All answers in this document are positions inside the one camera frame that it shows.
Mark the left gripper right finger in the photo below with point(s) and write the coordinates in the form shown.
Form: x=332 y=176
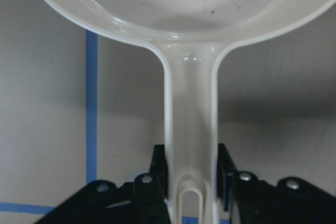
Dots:
x=249 y=199

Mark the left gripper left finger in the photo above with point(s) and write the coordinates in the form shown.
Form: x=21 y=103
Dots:
x=141 y=200

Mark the beige plastic dustpan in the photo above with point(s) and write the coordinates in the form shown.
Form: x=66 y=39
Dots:
x=191 y=37

